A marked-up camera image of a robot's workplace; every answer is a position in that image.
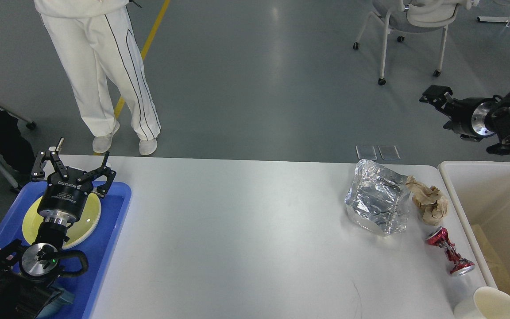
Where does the right floor socket cover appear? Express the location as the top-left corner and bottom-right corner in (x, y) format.
(377, 145), (401, 161)

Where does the yellow plastic plate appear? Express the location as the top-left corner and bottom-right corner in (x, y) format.
(22, 194), (101, 249)

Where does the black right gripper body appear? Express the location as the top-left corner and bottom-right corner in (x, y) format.
(450, 97), (497, 139)

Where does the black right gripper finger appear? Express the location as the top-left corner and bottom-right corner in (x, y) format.
(419, 85), (459, 117)
(443, 121), (483, 143)

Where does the left floor socket cover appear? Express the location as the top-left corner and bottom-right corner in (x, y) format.
(355, 145), (377, 161)

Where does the white plastic bin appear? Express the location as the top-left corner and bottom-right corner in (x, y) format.
(438, 161), (510, 288)

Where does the blue plastic tray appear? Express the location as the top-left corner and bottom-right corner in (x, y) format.
(0, 182), (131, 319)

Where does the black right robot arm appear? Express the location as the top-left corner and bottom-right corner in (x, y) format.
(419, 85), (510, 156)

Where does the white paper cup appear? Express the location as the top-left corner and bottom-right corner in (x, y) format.
(453, 287), (510, 319)

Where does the crushed red soda can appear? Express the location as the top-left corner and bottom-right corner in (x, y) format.
(425, 226), (475, 276)

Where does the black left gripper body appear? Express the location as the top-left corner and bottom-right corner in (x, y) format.
(37, 172), (93, 226)

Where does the floor socket cover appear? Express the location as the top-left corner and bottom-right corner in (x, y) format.
(377, 145), (401, 161)
(355, 145), (377, 161)

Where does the brown paper bag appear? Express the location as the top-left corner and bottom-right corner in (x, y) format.
(471, 224), (510, 295)

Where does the person in white tracksuit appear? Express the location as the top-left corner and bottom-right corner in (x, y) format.
(34, 0), (161, 156)

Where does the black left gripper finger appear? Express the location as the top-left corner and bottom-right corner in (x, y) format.
(31, 137), (70, 182)
(85, 152), (117, 198)

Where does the aluminium foil tray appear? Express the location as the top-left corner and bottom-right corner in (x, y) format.
(344, 159), (410, 237)

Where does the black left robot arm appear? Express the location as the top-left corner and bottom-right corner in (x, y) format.
(0, 139), (116, 319)

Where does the white grey office chair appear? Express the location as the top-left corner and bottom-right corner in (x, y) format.
(353, 0), (479, 86)

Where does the brown paper ball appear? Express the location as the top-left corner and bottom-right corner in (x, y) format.
(405, 175), (450, 226)

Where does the teal green mug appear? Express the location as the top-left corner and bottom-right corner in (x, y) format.
(36, 288), (75, 319)

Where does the white table base frame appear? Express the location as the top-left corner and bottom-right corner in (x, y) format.
(477, 0), (510, 25)

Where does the person in black trousers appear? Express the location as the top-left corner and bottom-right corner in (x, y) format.
(0, 109), (36, 175)

